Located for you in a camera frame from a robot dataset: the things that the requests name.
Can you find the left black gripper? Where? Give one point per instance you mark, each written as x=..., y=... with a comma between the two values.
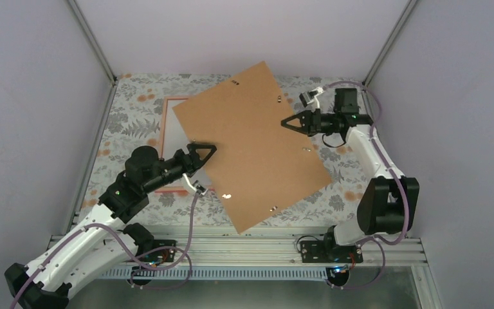
x=193, y=156

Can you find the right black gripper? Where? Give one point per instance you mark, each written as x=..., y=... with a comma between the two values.
x=311, y=121

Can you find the volcano landscape photo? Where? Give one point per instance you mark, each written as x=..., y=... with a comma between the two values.
x=200, y=176

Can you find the pink wooden picture frame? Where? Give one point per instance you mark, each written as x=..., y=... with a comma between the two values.
x=172, y=136

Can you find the brown backing board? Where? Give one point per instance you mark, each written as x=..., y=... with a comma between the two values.
x=259, y=168

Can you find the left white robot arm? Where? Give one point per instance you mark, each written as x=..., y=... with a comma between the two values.
x=107, y=236

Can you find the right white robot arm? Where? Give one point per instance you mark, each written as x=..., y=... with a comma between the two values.
x=387, y=207

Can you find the floral patterned table mat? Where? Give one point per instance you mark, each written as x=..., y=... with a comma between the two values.
x=134, y=120

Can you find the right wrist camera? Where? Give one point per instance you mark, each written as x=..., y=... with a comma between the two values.
x=310, y=98

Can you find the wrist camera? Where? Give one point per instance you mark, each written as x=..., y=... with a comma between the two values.
x=193, y=187
x=310, y=98

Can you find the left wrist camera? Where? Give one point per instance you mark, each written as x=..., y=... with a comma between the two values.
x=193, y=187

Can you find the right aluminium corner post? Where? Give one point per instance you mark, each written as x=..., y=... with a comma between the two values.
x=390, y=40

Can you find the aluminium corner post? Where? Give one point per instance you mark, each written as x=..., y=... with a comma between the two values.
x=390, y=40
x=92, y=40

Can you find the aluminium rail beam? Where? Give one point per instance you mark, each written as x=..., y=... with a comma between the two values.
x=277, y=247

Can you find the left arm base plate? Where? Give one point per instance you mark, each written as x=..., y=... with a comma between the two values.
x=116, y=252

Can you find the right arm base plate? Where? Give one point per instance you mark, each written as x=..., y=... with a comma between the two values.
x=318, y=251

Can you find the slotted cable duct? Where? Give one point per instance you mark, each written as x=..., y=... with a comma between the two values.
x=294, y=273

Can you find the left aluminium corner post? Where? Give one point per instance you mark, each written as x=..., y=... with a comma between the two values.
x=92, y=40

